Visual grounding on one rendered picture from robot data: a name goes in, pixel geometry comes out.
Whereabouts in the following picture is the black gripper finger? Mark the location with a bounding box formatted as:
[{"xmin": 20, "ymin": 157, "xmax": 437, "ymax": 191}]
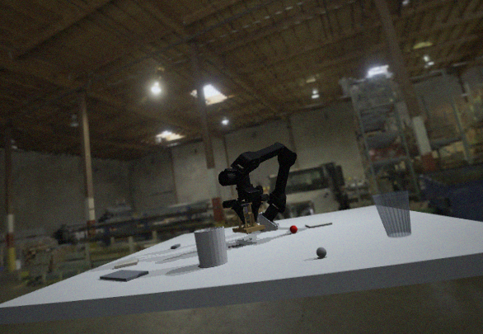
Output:
[
  {"xmin": 251, "ymin": 203, "xmax": 263, "ymax": 222},
  {"xmin": 231, "ymin": 206, "xmax": 246, "ymax": 224}
]

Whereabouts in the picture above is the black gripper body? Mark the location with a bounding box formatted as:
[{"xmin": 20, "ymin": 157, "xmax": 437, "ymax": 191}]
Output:
[{"xmin": 223, "ymin": 182, "xmax": 270, "ymax": 209}]

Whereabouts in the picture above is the grey cylinder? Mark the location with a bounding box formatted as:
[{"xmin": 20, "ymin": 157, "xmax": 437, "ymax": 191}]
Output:
[{"xmin": 194, "ymin": 227, "xmax": 227, "ymax": 268}]

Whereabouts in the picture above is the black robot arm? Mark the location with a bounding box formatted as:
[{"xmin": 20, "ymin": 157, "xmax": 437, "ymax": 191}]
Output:
[{"xmin": 218, "ymin": 142, "xmax": 297, "ymax": 223}]

